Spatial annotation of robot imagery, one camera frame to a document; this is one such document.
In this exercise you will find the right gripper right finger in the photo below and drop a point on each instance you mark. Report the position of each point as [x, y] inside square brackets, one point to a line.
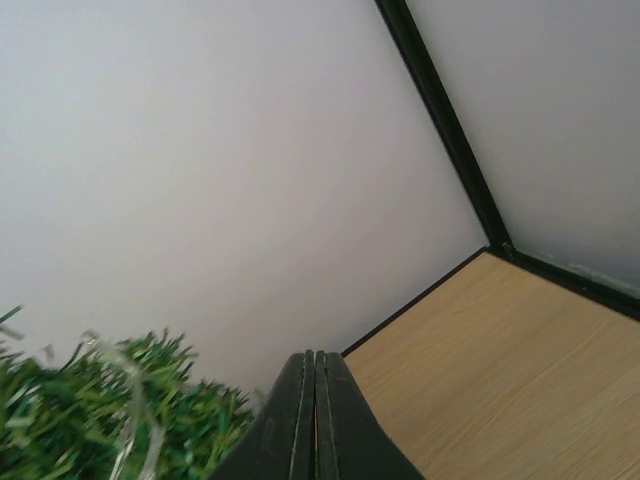
[350, 442]

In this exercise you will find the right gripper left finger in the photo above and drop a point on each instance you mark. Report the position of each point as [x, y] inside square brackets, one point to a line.
[280, 444]

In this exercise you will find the clear led string lights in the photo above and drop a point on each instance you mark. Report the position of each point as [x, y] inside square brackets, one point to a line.
[139, 411]

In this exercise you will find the small green christmas tree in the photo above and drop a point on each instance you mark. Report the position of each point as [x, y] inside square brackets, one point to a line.
[64, 422]

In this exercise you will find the black frame rail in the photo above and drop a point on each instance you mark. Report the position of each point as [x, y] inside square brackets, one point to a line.
[419, 64]

